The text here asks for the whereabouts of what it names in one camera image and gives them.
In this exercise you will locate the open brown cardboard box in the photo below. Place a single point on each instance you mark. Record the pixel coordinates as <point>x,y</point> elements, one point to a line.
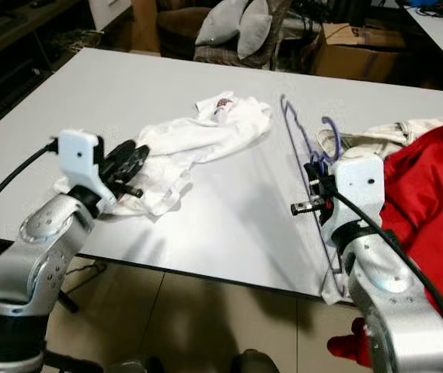
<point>354,62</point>

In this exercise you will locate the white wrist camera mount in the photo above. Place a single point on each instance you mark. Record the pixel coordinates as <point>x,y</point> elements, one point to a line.
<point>80,155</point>
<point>361,179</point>

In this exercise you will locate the white T-shirt small red print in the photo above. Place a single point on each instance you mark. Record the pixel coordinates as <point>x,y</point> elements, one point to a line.
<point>198,140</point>

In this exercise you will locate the plaid armchair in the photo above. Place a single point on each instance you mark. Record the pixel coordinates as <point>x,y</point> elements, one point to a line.
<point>287,39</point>

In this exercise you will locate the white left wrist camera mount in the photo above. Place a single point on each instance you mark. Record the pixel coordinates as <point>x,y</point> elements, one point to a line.
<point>80,155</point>

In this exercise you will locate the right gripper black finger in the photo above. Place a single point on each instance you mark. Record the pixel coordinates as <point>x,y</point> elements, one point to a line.
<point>312,174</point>
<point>325,176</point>

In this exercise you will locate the grey robot foot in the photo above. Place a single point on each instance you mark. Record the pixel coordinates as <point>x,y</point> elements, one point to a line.
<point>259,364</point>
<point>134,367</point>

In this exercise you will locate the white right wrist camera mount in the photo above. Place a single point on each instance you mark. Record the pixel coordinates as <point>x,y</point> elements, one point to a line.
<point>361,179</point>

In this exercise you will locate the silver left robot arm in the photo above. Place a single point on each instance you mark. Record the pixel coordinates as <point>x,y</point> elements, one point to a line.
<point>27,272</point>

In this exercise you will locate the purple plastic hanger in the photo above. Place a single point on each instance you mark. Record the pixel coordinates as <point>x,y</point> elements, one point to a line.
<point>338,140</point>

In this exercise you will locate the grey robot left foot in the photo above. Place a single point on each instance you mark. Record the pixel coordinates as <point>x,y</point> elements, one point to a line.
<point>134,367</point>

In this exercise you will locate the white panel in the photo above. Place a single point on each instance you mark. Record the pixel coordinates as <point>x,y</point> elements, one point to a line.
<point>109,12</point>

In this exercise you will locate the grey pillow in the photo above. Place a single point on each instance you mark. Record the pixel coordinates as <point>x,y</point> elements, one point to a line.
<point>225,22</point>
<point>256,27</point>

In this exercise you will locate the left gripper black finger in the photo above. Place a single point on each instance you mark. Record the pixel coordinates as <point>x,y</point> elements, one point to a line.
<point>125,151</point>
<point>137,165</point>

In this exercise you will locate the black TV cabinet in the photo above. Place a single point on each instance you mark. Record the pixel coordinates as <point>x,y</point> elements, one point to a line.
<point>12,78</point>

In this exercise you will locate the grey robot right foot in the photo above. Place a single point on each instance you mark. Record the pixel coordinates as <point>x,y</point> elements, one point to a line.
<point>259,364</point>

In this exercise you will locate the brown wooden chair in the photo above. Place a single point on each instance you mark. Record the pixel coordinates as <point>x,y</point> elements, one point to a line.
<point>175,35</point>

